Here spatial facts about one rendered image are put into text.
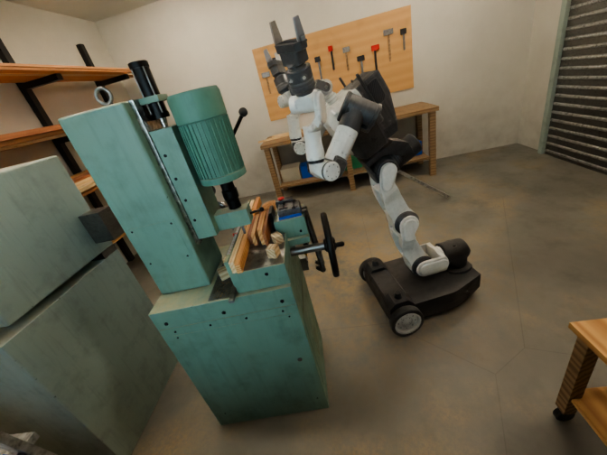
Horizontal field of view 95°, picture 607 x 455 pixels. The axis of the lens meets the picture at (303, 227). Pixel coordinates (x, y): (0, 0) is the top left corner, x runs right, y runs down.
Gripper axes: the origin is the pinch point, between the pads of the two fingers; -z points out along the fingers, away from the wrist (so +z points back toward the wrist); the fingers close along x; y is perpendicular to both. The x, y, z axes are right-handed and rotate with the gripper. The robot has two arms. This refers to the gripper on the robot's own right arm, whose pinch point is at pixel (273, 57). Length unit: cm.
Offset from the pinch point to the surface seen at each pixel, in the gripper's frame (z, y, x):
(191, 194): 53, 11, 79
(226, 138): 40, -8, 71
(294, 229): 82, -6, 52
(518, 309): 184, -77, -26
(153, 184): 45, 16, 88
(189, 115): 31, -5, 79
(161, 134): 31, 7, 83
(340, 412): 176, 6, 62
